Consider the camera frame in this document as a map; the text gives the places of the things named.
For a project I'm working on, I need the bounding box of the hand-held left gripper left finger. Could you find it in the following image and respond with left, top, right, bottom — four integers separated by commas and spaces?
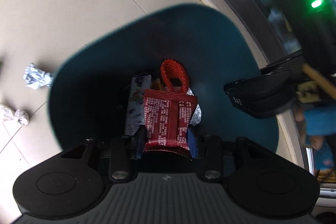
61, 126, 146, 184

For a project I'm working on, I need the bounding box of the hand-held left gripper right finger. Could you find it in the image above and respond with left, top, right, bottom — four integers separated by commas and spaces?
187, 127, 269, 183

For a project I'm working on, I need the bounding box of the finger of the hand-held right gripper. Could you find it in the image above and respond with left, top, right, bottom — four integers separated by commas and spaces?
259, 52, 306, 75
224, 70, 297, 118

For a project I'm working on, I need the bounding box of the red snack wrapper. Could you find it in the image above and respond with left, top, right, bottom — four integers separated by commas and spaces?
143, 88, 198, 159

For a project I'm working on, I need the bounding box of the orange foam fruit net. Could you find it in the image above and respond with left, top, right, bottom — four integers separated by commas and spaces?
160, 59, 190, 93

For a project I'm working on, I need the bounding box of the teal trash bin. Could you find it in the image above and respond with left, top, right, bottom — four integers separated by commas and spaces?
47, 4, 280, 155

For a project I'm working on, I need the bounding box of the silver foil wrapper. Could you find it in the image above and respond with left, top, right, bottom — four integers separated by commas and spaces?
186, 89, 202, 126

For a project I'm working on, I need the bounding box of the wooden stick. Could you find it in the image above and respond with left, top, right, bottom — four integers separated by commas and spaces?
302, 64, 336, 100

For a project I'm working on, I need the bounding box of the white cartoon printed packet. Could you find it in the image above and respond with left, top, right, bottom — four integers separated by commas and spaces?
124, 73, 153, 138

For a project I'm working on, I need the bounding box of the blue cloth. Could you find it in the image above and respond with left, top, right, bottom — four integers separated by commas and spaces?
297, 103, 336, 180

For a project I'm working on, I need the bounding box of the knotted white plastic bag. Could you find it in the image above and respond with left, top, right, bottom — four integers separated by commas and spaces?
0, 102, 29, 127

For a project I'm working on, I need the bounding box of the crumpled grey plastic bag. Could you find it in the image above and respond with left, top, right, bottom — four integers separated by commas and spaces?
23, 63, 55, 90

